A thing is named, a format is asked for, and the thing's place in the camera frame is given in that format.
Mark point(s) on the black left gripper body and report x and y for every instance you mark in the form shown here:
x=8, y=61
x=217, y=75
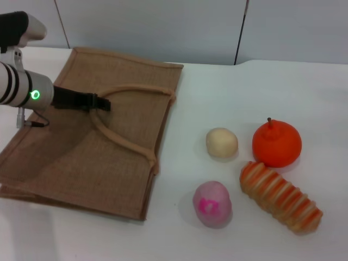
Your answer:
x=70, y=99

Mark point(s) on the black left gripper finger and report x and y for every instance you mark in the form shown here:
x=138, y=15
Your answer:
x=103, y=107
x=102, y=100

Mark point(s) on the brown jute handbag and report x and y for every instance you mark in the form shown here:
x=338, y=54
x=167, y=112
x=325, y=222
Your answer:
x=108, y=152

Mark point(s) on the orange toy fruit with stem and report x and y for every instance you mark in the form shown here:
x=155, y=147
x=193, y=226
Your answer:
x=277, y=146

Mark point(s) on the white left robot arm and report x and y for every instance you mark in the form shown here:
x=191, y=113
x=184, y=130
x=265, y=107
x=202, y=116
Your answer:
x=16, y=81

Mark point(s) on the cream round bun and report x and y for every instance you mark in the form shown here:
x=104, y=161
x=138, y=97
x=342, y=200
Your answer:
x=221, y=142

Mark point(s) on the pink round bun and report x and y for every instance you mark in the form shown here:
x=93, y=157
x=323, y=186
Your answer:
x=212, y=204

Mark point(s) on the orange striped bread loaf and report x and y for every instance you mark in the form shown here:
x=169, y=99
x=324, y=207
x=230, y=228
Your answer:
x=280, y=195

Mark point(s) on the thin black wall pole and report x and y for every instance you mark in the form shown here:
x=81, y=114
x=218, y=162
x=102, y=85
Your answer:
x=240, y=32

